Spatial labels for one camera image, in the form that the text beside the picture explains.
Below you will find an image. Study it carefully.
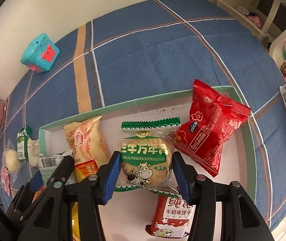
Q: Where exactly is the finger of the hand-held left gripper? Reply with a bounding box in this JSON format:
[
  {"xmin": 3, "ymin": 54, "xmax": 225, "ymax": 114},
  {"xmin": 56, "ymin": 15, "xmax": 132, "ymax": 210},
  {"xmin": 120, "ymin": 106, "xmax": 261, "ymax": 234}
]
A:
[
  {"xmin": 5, "ymin": 173, "xmax": 45, "ymax": 222},
  {"xmin": 48, "ymin": 155, "xmax": 75, "ymax": 185}
]

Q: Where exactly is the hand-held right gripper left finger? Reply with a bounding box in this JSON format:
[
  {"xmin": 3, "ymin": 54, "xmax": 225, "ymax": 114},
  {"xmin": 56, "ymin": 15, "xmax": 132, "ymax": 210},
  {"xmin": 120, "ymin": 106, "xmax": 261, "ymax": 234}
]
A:
[{"xmin": 16, "ymin": 151, "xmax": 121, "ymax": 241}]

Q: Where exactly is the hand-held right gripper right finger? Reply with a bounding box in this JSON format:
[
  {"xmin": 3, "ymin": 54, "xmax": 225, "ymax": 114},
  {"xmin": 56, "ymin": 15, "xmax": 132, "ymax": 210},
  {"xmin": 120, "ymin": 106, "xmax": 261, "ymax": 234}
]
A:
[{"xmin": 172, "ymin": 151, "xmax": 275, "ymax": 241}]

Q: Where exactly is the pink snack packet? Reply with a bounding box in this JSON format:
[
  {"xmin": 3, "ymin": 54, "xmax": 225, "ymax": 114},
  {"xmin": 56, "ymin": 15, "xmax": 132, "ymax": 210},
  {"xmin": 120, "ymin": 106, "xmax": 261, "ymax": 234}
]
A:
[{"xmin": 0, "ymin": 166, "xmax": 12, "ymax": 197}]

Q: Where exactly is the white snack packet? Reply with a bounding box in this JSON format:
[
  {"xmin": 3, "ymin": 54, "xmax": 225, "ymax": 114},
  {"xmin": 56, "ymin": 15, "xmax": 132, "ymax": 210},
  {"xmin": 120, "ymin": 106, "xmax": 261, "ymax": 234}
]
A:
[{"xmin": 27, "ymin": 139, "xmax": 41, "ymax": 168}]

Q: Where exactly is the peach bread packet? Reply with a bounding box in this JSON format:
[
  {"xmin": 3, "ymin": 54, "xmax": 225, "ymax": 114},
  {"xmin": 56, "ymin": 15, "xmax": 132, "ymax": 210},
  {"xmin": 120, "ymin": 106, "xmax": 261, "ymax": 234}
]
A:
[{"xmin": 63, "ymin": 115, "xmax": 110, "ymax": 182}]

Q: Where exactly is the clear round cake packet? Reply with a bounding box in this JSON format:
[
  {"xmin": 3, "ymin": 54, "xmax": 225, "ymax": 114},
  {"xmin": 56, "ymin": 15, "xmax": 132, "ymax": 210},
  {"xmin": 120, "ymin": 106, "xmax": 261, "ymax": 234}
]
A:
[{"xmin": 1, "ymin": 139, "xmax": 22, "ymax": 181}]

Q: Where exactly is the red white biscuit packet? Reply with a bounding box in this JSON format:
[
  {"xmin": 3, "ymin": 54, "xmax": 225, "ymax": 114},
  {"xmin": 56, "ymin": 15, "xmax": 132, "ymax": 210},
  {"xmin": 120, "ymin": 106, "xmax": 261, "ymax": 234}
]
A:
[{"xmin": 145, "ymin": 192, "xmax": 197, "ymax": 238}]

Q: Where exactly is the dark green milk biscuit packet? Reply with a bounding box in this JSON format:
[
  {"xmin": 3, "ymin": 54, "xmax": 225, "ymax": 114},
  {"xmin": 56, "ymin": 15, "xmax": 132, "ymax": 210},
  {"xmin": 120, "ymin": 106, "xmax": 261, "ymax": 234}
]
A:
[{"xmin": 17, "ymin": 128, "xmax": 32, "ymax": 161}]

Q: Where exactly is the green cow biscuit packet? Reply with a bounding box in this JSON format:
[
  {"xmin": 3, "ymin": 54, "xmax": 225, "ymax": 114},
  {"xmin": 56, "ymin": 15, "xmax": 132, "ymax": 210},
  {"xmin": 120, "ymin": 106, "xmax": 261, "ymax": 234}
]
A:
[{"xmin": 114, "ymin": 117, "xmax": 182, "ymax": 196}]

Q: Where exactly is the red snack packet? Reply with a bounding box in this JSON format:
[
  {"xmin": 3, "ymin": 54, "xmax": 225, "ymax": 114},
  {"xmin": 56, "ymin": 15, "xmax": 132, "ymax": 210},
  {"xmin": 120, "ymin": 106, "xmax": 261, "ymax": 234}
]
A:
[{"xmin": 175, "ymin": 79, "xmax": 252, "ymax": 178}]

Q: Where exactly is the yellow snack packet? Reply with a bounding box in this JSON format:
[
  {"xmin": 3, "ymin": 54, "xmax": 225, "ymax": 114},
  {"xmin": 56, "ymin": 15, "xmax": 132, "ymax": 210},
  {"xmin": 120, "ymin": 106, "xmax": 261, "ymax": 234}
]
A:
[{"xmin": 69, "ymin": 198, "xmax": 82, "ymax": 241}]

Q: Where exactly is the teal cardboard tray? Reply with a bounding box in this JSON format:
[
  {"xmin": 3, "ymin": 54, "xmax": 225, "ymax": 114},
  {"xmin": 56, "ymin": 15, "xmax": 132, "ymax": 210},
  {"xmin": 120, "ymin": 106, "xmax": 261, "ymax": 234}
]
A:
[{"xmin": 38, "ymin": 85, "xmax": 257, "ymax": 241}]

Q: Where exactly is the teal toy box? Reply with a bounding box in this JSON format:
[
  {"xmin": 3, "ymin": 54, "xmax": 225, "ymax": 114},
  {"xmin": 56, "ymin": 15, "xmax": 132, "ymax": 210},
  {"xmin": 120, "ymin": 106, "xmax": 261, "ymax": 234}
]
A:
[{"xmin": 20, "ymin": 33, "xmax": 60, "ymax": 74}]

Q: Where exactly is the white chair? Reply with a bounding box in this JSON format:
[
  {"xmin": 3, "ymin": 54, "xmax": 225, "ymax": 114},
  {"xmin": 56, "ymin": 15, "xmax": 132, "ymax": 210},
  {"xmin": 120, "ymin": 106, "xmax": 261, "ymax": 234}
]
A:
[{"xmin": 268, "ymin": 21, "xmax": 286, "ymax": 64}]

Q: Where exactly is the pink bowl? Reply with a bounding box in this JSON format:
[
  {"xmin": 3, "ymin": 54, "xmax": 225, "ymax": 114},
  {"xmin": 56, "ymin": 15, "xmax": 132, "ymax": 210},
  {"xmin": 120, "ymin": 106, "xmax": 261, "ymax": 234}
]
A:
[{"xmin": 245, "ymin": 12, "xmax": 263, "ymax": 30}]

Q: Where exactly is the white wooden shelf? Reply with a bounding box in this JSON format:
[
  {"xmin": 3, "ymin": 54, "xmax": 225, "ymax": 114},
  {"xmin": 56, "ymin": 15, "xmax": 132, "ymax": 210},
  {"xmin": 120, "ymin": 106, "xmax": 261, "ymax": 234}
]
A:
[{"xmin": 217, "ymin": 0, "xmax": 286, "ymax": 49}]

